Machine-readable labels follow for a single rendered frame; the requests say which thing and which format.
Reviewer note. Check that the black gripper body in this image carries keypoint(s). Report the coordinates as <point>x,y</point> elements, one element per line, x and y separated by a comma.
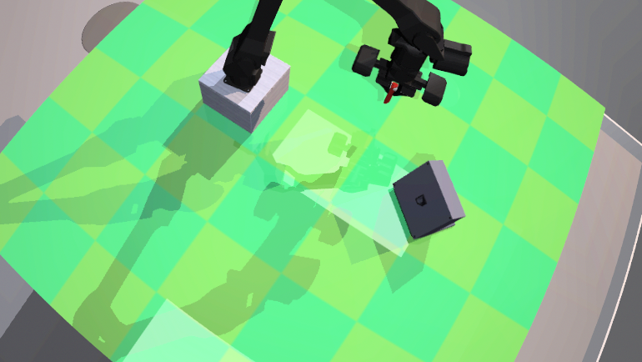
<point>366,60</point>

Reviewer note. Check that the red peg with white band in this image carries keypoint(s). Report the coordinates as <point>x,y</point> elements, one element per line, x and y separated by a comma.
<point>392,89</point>

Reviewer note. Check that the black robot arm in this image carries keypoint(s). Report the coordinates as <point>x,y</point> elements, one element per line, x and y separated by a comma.
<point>420,34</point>

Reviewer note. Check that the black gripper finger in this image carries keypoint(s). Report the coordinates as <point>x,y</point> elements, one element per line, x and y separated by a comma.
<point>385,85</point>
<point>404,92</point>

